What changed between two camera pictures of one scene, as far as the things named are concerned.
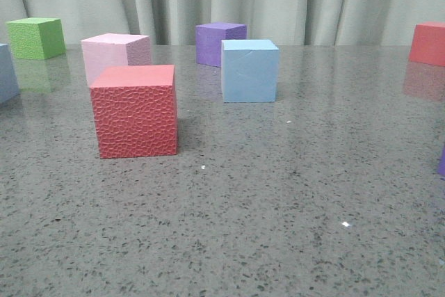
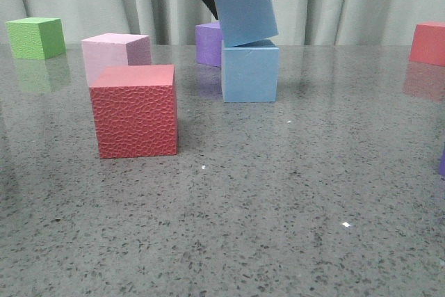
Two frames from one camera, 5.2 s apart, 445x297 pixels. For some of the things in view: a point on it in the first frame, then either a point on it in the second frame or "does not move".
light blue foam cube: (249, 69) does not move
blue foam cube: (9, 80) → (245, 8)
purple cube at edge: (441, 165) does not move
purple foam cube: (208, 37) does not move
